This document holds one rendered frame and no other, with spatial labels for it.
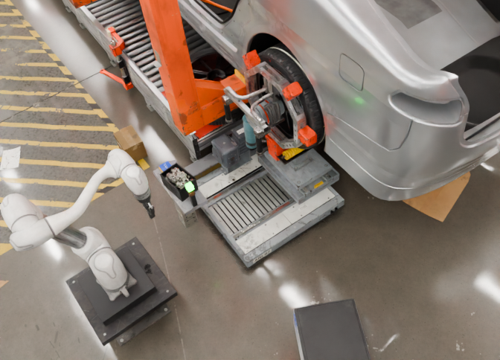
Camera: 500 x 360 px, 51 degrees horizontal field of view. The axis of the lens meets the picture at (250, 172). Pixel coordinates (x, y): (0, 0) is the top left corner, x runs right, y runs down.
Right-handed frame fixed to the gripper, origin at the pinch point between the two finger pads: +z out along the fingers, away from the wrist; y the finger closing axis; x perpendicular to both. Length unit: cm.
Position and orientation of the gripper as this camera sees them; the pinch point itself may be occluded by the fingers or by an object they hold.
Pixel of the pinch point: (151, 213)
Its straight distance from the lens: 302.5
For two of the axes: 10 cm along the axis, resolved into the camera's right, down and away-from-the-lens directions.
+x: 7.6, -5.6, 3.3
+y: 6.5, 5.9, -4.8
